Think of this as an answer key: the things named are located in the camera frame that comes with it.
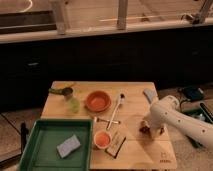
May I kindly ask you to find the dark red grape bunch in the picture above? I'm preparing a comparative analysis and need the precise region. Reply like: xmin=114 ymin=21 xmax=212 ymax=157
xmin=140 ymin=121 xmax=150 ymax=134

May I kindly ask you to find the green measuring scoop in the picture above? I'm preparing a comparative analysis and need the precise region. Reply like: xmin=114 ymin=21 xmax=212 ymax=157
xmin=49 ymin=87 xmax=73 ymax=97

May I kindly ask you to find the wooden folding table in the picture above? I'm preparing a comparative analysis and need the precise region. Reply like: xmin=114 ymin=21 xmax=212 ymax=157
xmin=42 ymin=81 xmax=177 ymax=171

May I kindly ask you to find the small orange cup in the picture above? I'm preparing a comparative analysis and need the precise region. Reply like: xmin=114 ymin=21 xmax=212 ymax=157
xmin=94 ymin=131 xmax=111 ymax=149

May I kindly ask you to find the blue sponge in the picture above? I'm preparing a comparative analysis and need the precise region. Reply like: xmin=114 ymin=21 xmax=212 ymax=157
xmin=56 ymin=135 xmax=81 ymax=158

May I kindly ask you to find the grey blue cloth piece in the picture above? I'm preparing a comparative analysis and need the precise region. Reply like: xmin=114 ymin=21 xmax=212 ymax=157
xmin=143 ymin=88 xmax=157 ymax=104

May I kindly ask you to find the red bowl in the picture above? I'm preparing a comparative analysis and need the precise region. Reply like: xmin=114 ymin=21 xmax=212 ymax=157
xmin=85 ymin=91 xmax=111 ymax=112

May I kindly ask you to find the green bin with items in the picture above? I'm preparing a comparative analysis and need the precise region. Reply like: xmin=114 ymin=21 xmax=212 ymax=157
xmin=181 ymin=106 xmax=213 ymax=149

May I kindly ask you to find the light green plastic object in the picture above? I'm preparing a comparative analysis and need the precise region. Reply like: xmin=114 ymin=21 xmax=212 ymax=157
xmin=68 ymin=97 xmax=80 ymax=113

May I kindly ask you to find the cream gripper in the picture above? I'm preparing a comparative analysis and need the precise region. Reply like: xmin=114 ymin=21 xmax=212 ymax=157
xmin=143 ymin=113 xmax=165 ymax=138

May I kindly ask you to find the metal fork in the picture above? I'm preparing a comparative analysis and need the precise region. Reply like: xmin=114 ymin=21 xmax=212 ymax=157
xmin=94 ymin=117 xmax=121 ymax=124

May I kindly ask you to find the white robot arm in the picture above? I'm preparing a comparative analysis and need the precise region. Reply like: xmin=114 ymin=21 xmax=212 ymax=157
xmin=146 ymin=95 xmax=213 ymax=149

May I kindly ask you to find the wooden block with dark base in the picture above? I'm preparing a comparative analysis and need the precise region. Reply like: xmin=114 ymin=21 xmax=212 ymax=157
xmin=105 ymin=132 xmax=126 ymax=158

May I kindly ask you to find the green plastic tray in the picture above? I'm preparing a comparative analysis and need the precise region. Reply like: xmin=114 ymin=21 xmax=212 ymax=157
xmin=18 ymin=119 xmax=93 ymax=171

